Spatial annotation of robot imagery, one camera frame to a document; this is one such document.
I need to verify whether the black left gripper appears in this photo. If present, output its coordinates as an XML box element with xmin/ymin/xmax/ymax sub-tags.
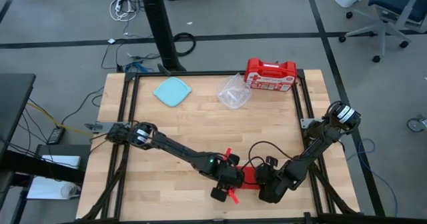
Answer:
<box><xmin>210</xmin><ymin>147</ymin><xmax>246</xmax><ymax>205</ymax></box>

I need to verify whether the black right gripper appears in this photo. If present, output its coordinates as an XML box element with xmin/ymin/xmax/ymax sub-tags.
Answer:
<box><xmin>256</xmin><ymin>155</ymin><xmax>288</xmax><ymax>205</ymax></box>

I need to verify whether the red bandage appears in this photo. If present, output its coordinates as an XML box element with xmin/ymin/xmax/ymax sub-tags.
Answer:
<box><xmin>237</xmin><ymin>165</ymin><xmax>260</xmax><ymax>190</ymax></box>

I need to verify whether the light blue cloth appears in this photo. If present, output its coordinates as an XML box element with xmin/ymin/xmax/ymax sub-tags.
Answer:
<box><xmin>153</xmin><ymin>76</ymin><xmax>193</xmax><ymax>107</ymax></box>

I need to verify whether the red first aid kit case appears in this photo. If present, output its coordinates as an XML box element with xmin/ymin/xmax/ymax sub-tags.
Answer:
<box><xmin>244</xmin><ymin>57</ymin><xmax>298</xmax><ymax>93</ymax></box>

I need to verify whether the grey caster wheel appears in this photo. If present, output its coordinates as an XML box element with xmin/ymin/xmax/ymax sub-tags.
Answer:
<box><xmin>406</xmin><ymin>115</ymin><xmax>427</xmax><ymax>133</ymax></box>

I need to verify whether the clear plastic cup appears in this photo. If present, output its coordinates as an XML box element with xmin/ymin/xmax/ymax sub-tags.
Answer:
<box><xmin>60</xmin><ymin>183</ymin><xmax>81</xmax><ymax>199</ymax></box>

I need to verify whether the black tower fan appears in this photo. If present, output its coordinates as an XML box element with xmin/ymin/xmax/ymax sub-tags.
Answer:
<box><xmin>138</xmin><ymin>0</ymin><xmax>187</xmax><ymax>73</ymax></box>

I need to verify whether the black side stand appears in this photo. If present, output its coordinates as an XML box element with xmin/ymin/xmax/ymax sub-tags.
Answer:
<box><xmin>35</xmin><ymin>143</ymin><xmax>91</xmax><ymax>185</ymax></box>

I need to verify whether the white flat device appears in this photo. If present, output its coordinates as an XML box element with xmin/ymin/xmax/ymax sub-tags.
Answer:
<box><xmin>41</xmin><ymin>155</ymin><xmax>82</xmax><ymax>170</ymax></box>

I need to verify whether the black power adapter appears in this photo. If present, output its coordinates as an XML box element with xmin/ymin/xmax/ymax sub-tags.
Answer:
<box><xmin>47</xmin><ymin>126</ymin><xmax>67</xmax><ymax>145</ymax></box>

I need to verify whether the white paper sheet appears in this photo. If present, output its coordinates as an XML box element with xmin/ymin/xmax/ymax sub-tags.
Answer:
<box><xmin>26</xmin><ymin>176</ymin><xmax>82</xmax><ymax>201</ymax></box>

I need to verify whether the white blue office chair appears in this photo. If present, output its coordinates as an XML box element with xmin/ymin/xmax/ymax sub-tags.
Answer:
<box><xmin>338</xmin><ymin>0</ymin><xmax>427</xmax><ymax>63</ymax></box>

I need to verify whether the black desk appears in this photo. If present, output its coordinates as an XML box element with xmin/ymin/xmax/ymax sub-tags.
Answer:
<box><xmin>0</xmin><ymin>73</ymin><xmax>37</xmax><ymax>158</ymax></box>

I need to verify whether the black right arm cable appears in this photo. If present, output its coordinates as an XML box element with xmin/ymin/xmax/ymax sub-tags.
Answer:
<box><xmin>248</xmin><ymin>140</ymin><xmax>296</xmax><ymax>171</ymax></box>

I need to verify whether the blue cable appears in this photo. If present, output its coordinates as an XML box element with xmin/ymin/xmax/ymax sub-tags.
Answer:
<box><xmin>346</xmin><ymin>138</ymin><xmax>400</xmax><ymax>218</ymax></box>
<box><xmin>124</xmin><ymin>61</ymin><xmax>151</xmax><ymax>73</ymax></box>

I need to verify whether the black coiled floor cable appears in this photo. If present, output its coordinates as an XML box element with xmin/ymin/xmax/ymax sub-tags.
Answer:
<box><xmin>173</xmin><ymin>32</ymin><xmax>197</xmax><ymax>57</ymax></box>

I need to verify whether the yellow floor cable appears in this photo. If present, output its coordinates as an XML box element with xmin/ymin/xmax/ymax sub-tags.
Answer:
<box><xmin>26</xmin><ymin>101</ymin><xmax>95</xmax><ymax>137</ymax></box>

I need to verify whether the white power strip with cables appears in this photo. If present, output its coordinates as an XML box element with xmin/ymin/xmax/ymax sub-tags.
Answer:
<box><xmin>109</xmin><ymin>0</ymin><xmax>139</xmax><ymax>23</ymax></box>

